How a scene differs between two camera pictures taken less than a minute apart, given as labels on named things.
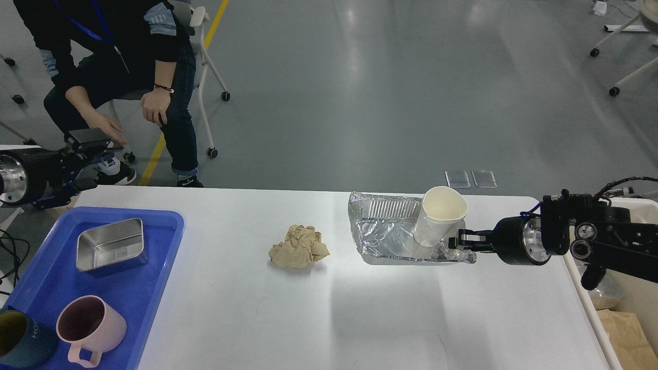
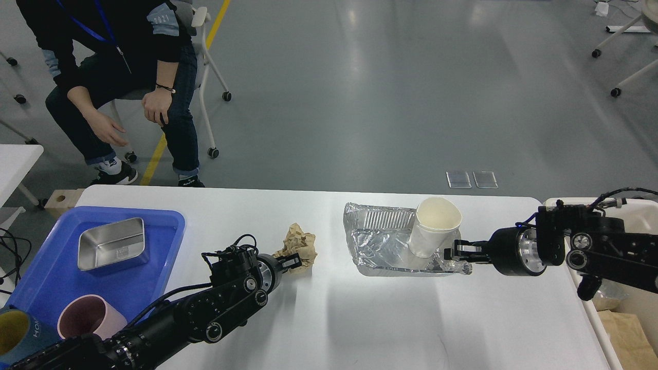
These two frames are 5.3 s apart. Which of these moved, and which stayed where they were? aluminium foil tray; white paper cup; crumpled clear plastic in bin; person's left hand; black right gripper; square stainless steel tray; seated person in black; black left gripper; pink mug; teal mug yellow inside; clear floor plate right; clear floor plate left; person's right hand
Moved: black left gripper; white paper cup; aluminium foil tray; black right gripper
Stayed: person's left hand; square stainless steel tray; crumpled clear plastic in bin; clear floor plate right; person's right hand; teal mug yellow inside; clear floor plate left; seated person in black; pink mug
